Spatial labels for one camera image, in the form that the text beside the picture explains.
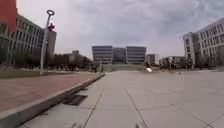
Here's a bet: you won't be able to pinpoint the grey glass building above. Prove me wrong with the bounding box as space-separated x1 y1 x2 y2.
91 45 147 65

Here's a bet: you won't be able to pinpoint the wide grey stairs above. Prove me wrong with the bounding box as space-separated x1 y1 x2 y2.
102 63 148 72

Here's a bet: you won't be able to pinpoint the low dark building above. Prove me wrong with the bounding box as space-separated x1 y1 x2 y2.
53 50 94 71

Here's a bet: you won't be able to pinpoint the dark drain grate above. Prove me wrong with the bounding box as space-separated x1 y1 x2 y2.
61 93 89 107

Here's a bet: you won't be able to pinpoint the grey paved plaza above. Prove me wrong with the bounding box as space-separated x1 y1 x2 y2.
16 69 224 128

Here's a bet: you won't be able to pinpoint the distant low buildings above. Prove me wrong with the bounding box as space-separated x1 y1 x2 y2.
145 53 185 69

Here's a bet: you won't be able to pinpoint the white lamp pole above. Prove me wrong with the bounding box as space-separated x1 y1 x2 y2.
39 9 56 76

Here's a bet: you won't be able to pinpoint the grey stone kerb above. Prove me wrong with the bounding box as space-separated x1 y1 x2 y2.
0 73 106 128

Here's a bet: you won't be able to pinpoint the red brick pavement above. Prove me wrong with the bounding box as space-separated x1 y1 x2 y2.
0 72 104 114

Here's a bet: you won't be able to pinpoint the row of trees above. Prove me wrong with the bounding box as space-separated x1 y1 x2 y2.
3 46 43 69

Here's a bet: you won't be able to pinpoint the grass strip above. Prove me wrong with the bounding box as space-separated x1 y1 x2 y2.
0 67 73 80

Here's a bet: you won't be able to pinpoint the grey building with red part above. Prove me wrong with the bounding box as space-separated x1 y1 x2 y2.
0 0 58 68

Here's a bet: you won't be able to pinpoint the pale multi-storey building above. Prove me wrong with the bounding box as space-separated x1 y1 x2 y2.
182 17 224 68

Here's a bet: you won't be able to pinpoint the bare trees before pale building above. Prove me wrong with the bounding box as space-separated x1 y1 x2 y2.
193 46 224 68

